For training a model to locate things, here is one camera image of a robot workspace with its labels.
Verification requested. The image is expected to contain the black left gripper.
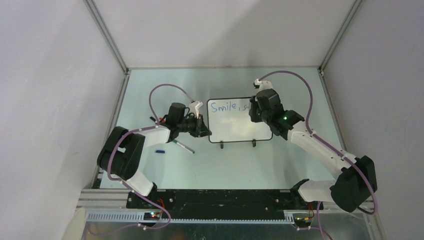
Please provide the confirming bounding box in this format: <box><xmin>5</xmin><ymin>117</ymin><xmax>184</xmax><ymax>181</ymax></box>
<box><xmin>177</xmin><ymin>112</ymin><xmax>212</xmax><ymax>138</ymax></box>

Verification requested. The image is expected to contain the small black framed whiteboard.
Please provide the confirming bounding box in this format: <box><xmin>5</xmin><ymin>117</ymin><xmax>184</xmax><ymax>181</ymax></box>
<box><xmin>206</xmin><ymin>97</ymin><xmax>273</xmax><ymax>144</ymax></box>

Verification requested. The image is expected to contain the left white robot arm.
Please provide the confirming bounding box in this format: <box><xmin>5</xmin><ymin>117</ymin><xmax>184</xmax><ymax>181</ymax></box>
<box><xmin>97</xmin><ymin>101</ymin><xmax>212</xmax><ymax>208</ymax></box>

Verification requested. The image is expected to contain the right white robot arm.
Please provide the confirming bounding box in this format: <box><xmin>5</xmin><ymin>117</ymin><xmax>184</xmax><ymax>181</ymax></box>
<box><xmin>249</xmin><ymin>89</ymin><xmax>378</xmax><ymax>214</ymax></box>

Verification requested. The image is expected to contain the green capped whiteboard marker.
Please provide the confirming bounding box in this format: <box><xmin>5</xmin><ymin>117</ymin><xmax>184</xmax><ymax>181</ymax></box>
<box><xmin>172</xmin><ymin>139</ymin><xmax>195</xmax><ymax>154</ymax></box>

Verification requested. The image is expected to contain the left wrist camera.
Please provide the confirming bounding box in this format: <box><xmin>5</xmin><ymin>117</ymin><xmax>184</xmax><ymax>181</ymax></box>
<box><xmin>188</xmin><ymin>101</ymin><xmax>204</xmax><ymax>119</ymax></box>

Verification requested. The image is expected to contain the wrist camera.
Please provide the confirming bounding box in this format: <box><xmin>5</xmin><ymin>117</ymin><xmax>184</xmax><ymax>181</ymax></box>
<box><xmin>188</xmin><ymin>101</ymin><xmax>204</xmax><ymax>119</ymax></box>
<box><xmin>253</xmin><ymin>79</ymin><xmax>273</xmax><ymax>93</ymax></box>

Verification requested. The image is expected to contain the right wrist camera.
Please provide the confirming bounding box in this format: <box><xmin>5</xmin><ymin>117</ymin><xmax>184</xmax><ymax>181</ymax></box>
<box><xmin>253</xmin><ymin>79</ymin><xmax>273</xmax><ymax>93</ymax></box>

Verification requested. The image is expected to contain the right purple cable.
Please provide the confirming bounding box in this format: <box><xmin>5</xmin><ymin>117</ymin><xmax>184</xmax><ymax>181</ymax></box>
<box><xmin>257</xmin><ymin>70</ymin><xmax>380</xmax><ymax>240</ymax></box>

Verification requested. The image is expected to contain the purple cable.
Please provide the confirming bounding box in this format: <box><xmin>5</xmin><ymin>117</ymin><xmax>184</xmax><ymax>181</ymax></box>
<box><xmin>257</xmin><ymin>70</ymin><xmax>380</xmax><ymax>240</ymax></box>
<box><xmin>106</xmin><ymin>83</ymin><xmax>195</xmax><ymax>231</ymax></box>

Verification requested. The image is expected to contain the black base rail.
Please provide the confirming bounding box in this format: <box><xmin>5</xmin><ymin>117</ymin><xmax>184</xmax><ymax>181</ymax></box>
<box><xmin>127</xmin><ymin>188</ymin><xmax>324</xmax><ymax>221</ymax></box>

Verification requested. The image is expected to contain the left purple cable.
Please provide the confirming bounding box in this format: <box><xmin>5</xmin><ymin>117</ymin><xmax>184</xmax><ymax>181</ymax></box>
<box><xmin>106</xmin><ymin>83</ymin><xmax>195</xmax><ymax>231</ymax></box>

